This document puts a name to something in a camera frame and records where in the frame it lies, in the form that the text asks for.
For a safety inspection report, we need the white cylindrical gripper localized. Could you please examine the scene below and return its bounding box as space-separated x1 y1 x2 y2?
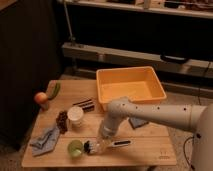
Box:
93 115 124 152

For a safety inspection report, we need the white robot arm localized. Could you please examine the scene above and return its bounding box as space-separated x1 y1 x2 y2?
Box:
98 97 213 171

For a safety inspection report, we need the small green bowl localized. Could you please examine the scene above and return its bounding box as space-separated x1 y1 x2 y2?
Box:
67 140 84 158

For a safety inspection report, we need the white cup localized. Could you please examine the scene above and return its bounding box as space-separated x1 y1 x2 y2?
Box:
67 106 84 127

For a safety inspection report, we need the small grey blue pad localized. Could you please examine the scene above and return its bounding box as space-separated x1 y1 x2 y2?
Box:
129 117 148 129

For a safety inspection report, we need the black striped flat object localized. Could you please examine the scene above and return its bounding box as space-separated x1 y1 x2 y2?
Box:
73 99 95 112

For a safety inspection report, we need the dark brown grape bunch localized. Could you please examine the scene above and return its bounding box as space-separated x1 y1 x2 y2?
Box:
56 111 68 134

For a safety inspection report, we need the grey blue cloth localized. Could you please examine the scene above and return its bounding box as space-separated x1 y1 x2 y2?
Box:
30 125 60 157

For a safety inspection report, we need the small wooden stand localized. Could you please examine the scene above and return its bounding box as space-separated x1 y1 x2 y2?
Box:
40 101 50 111

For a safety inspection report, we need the orange plastic bin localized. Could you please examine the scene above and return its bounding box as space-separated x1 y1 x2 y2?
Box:
96 66 167 109

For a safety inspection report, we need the green cucumber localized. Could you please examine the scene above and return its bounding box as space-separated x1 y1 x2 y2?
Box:
48 82 60 100

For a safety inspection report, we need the orange peach fruit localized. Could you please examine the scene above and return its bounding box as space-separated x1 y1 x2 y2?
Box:
34 92 48 104

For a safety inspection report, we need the grey metal shelf rack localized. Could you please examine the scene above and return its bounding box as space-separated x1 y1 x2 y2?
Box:
56 0 213 97

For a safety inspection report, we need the black object on shelf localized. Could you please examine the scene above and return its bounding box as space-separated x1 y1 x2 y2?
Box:
160 54 189 64

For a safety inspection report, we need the black floor cable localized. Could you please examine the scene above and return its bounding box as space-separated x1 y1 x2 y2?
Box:
182 59 213 171

